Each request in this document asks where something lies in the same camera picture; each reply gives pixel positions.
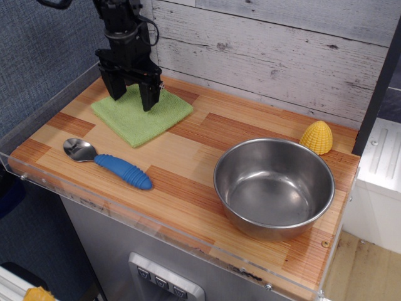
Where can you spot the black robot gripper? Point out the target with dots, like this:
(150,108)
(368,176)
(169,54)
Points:
(127,61)

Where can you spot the green cloth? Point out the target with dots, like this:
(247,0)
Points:
(135,126)

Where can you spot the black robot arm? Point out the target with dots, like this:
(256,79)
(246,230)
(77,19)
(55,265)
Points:
(125,17)

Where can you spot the stainless steel bowl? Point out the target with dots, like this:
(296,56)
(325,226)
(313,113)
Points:
(273,189)

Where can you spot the yellow toy corn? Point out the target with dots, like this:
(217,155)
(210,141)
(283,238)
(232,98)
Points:
(318,138)

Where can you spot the silver toy kitchen cabinet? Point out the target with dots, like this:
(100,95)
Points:
(108,244)

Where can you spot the silver button control panel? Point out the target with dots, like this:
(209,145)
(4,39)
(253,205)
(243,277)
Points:
(164,279)

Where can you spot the yellow object bottom left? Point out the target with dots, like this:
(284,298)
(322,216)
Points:
(38,294)

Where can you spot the blue handled metal spoon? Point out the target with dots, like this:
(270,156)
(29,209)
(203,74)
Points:
(82,151)

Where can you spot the clear acrylic guard rail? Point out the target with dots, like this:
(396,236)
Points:
(182,207)

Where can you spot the white aluminium rail block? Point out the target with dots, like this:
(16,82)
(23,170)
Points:
(373,210)

